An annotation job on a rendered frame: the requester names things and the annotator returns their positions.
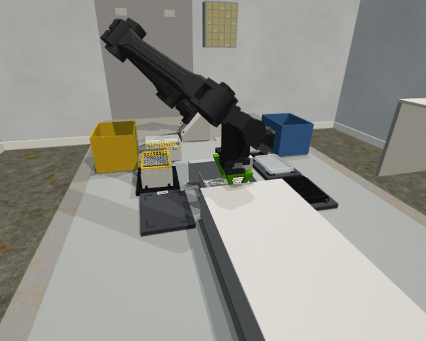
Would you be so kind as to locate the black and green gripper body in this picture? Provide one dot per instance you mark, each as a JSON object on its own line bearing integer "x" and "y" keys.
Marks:
{"x": 227, "y": 153}

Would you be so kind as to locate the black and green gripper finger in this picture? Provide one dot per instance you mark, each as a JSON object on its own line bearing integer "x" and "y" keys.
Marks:
{"x": 247, "y": 175}
{"x": 216, "y": 158}

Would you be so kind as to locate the yellow open-top bin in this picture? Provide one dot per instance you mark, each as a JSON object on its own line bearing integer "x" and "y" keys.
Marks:
{"x": 113, "y": 152}

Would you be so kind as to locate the blue open-top bin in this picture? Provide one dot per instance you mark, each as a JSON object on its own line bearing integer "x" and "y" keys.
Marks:
{"x": 290, "y": 139}

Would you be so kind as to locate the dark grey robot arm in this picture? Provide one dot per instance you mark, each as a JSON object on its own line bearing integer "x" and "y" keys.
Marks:
{"x": 217, "y": 104}

